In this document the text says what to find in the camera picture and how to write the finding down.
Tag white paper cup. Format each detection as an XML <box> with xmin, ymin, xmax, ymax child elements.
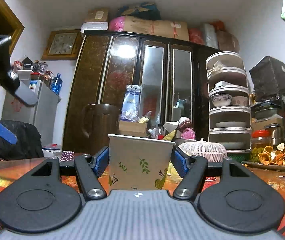
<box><xmin>108</xmin><ymin>134</ymin><xmax>175</xmax><ymax>191</ymax></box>

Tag black bag on chair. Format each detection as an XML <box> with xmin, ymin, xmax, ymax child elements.
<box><xmin>0</xmin><ymin>120</ymin><xmax>44</xmax><ymax>160</ymax></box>

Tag purple polka dot cupcake liner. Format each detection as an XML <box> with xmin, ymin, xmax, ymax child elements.
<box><xmin>60</xmin><ymin>151</ymin><xmax>75</xmax><ymax>161</ymax></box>

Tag red polka dot cupcake liner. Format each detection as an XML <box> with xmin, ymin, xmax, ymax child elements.
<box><xmin>206</xmin><ymin>177</ymin><xmax>217</xmax><ymax>182</ymax></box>

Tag white mesh food cover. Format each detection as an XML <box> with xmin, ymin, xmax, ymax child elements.
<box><xmin>176</xmin><ymin>139</ymin><xmax>228</xmax><ymax>163</ymax></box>

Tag pink knit cloth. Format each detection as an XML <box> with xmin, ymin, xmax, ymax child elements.
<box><xmin>181</xmin><ymin>127</ymin><xmax>196</xmax><ymax>140</ymax></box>

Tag grey small refrigerator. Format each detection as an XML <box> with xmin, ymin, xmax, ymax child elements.
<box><xmin>1</xmin><ymin>80</ymin><xmax>61</xmax><ymax>146</ymax></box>

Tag blue water bottle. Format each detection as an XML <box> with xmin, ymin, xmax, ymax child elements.
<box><xmin>50</xmin><ymin>73</ymin><xmax>63</xmax><ymax>95</ymax></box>

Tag brown plastic pitcher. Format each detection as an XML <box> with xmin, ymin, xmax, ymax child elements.
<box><xmin>81</xmin><ymin>104</ymin><xmax>121</xmax><ymax>155</ymax></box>

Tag cardboard box with label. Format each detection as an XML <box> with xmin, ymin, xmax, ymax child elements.
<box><xmin>119</xmin><ymin>120</ymin><xmax>147</xmax><ymax>138</ymax></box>

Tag white tiered dish rack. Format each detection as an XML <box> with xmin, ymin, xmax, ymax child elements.
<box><xmin>206</xmin><ymin>51</ymin><xmax>252</xmax><ymax>162</ymax></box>

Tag blue white snack bag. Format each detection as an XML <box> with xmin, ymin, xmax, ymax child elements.
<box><xmin>120</xmin><ymin>85</ymin><xmax>141</xmax><ymax>122</ymax></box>

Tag blue patterned bowl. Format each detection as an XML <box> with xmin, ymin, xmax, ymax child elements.
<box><xmin>211</xmin><ymin>94</ymin><xmax>232</xmax><ymax>107</ymax></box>

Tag red lid pickle jar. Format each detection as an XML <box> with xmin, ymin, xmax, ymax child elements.
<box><xmin>250</xmin><ymin>129</ymin><xmax>271</xmax><ymax>163</ymax></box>

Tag tray of dried peels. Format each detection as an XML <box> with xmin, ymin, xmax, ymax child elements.
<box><xmin>242</xmin><ymin>144</ymin><xmax>285</xmax><ymax>172</ymax></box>

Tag dark wooden wardrobe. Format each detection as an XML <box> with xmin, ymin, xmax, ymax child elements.
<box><xmin>62</xmin><ymin>31</ymin><xmax>216</xmax><ymax>153</ymax></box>

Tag wooden wall clock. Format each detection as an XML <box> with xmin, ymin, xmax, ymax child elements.
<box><xmin>42</xmin><ymin>29</ymin><xmax>83</xmax><ymax>61</ymax></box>

